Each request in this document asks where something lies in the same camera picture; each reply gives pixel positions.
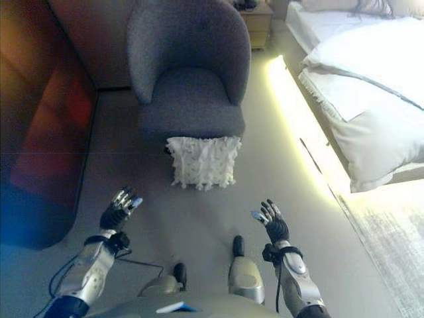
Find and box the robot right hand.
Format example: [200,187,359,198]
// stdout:
[250,198,291,246]

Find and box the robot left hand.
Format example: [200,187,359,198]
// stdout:
[99,185,144,233]

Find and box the white tasselled cushion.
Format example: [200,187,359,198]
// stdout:
[165,134,242,192]

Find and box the silver robot torso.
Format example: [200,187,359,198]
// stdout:
[89,293,286,318]

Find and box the grey patterned rug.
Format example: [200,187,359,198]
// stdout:
[334,188,424,318]

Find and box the grey fabric armchair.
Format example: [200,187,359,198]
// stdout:
[127,0,252,140]

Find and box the white fringed blanket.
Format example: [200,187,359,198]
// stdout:
[297,68,365,122]

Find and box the bed with white bedding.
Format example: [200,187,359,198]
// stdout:
[297,0,424,193]

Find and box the wooden nightstand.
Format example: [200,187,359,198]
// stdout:
[238,1,274,50]

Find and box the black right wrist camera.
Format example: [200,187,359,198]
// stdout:
[262,243,283,266]

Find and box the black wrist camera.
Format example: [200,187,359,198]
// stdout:
[262,243,283,266]
[111,231,131,256]

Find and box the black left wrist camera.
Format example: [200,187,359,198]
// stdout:
[111,231,131,256]

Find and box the black floor cable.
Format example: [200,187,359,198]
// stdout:
[41,248,166,312]

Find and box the beige bed frame with light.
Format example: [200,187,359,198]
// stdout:
[266,9,424,196]

